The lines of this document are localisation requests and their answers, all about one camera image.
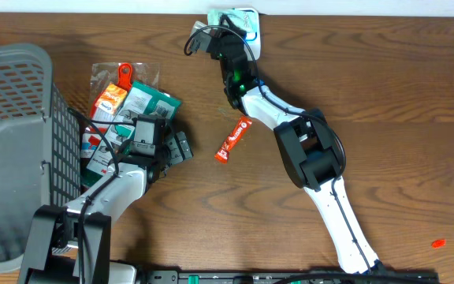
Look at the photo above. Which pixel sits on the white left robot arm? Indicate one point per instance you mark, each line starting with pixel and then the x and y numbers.
pixel 71 244

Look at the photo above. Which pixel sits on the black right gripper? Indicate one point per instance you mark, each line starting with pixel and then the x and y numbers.
pixel 219 47

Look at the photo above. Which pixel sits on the red packaged item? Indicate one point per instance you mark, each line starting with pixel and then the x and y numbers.
pixel 109 80

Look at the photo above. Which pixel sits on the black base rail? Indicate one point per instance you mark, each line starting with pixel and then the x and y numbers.
pixel 379 274

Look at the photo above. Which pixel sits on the grey plastic basket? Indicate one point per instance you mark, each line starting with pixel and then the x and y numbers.
pixel 39 146

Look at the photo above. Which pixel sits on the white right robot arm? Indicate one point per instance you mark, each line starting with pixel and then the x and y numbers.
pixel 312 153

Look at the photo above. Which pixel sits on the red snack stick packet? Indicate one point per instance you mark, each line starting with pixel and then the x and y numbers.
pixel 243 124

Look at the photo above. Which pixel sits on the green packaged item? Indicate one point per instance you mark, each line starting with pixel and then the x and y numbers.
pixel 141 99

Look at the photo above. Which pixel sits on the pale green small packet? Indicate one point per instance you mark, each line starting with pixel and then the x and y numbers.
pixel 214 16

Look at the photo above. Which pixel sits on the small red floor marker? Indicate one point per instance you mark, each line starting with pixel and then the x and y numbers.
pixel 439 243

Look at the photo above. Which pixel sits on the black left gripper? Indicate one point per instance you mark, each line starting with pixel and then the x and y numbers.
pixel 178 147

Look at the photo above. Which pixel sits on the white barcode scanner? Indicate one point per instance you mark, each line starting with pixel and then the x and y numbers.
pixel 247 19

